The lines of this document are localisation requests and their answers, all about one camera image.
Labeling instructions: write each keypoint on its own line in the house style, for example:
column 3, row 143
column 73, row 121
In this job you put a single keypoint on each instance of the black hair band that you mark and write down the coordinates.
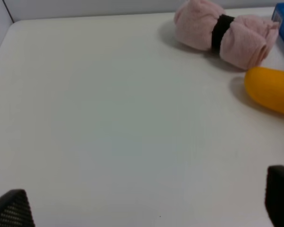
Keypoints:
column 220, row 28

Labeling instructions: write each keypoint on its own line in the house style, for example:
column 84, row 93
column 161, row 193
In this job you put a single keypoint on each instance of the pink rolled towel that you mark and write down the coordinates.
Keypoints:
column 245, row 44

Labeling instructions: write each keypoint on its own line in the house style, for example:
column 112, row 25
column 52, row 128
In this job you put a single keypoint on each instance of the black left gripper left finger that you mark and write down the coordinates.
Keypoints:
column 15, row 209

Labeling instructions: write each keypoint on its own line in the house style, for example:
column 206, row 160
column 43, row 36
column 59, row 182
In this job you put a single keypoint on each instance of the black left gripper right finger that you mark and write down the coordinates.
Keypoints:
column 274, row 197

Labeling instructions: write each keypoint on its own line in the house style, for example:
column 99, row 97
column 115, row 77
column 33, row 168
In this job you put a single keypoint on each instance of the yellow mango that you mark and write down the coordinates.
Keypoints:
column 266, row 87

